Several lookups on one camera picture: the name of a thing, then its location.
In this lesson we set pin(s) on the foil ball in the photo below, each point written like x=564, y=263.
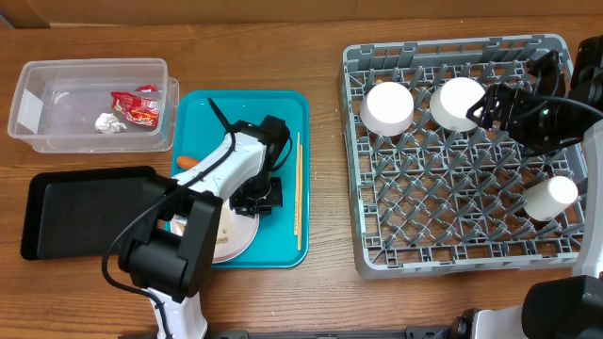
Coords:
x=108, y=123

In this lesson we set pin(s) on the red snack wrapper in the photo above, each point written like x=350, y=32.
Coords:
x=141, y=107

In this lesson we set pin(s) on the wooden chopstick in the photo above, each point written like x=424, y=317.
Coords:
x=299, y=237
x=297, y=184

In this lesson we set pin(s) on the peanuts and rice scraps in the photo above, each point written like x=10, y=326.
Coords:
x=226, y=228

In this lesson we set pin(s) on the white cup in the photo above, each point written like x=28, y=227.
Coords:
x=549, y=198

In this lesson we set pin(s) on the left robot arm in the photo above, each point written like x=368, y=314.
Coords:
x=168, y=249

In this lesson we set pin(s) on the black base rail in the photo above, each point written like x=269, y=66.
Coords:
x=412, y=332

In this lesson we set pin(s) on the pink bowl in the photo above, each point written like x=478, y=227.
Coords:
x=387, y=109

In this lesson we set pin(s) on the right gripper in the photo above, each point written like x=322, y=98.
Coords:
x=495, y=105

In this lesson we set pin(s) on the wooden chopstick right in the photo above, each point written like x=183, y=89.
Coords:
x=299, y=237

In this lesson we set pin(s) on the wooden chopstick left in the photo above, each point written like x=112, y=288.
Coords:
x=297, y=184

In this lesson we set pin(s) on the white bowl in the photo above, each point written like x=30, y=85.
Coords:
x=450, y=102

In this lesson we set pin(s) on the teal serving tray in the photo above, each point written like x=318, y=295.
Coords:
x=198, y=133

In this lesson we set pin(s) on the orange carrot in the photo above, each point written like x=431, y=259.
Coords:
x=186, y=162

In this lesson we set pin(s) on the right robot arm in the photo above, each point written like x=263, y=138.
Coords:
x=569, y=307

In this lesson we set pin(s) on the grey dishwasher rack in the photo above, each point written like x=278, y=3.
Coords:
x=432, y=202

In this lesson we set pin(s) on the black tray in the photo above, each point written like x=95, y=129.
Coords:
x=79, y=213

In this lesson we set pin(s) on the pink dinner plate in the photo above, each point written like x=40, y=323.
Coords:
x=245, y=231

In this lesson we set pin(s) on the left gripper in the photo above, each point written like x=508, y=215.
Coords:
x=274, y=199

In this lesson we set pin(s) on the clear plastic bin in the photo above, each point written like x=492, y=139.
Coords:
x=56, y=103

